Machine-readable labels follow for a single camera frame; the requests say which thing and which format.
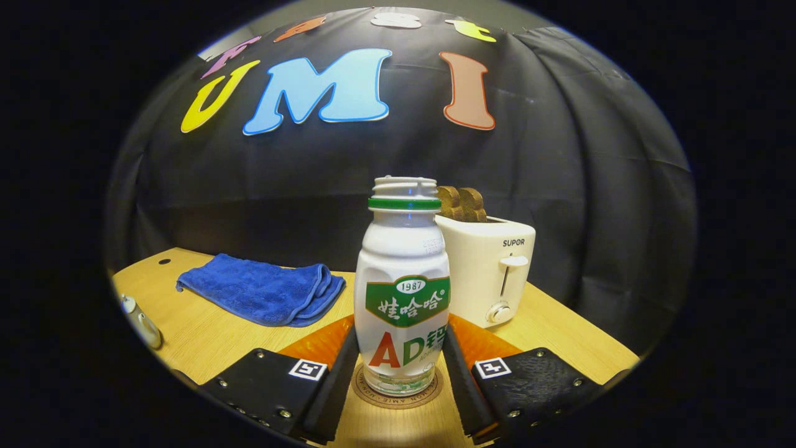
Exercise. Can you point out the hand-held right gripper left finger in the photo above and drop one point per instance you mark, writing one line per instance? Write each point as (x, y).
(333, 392)

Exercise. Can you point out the black backdrop cloth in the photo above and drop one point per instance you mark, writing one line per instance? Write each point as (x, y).
(559, 155)

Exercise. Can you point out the brown toast slice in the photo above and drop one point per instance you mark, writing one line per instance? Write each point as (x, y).
(449, 202)
(474, 205)

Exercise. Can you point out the white water bottle green label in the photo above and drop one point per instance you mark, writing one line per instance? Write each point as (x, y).
(401, 261)

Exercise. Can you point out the white toaster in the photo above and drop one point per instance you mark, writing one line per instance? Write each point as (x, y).
(479, 267)

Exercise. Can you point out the round brown coaster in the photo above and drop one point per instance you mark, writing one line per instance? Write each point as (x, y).
(435, 389)

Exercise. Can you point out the white ceramic teacup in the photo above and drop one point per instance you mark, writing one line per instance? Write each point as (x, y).
(144, 326)

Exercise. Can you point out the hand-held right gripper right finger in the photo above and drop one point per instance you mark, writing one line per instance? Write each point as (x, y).
(460, 386)

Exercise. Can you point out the blue folded towel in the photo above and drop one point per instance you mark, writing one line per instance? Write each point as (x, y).
(261, 289)

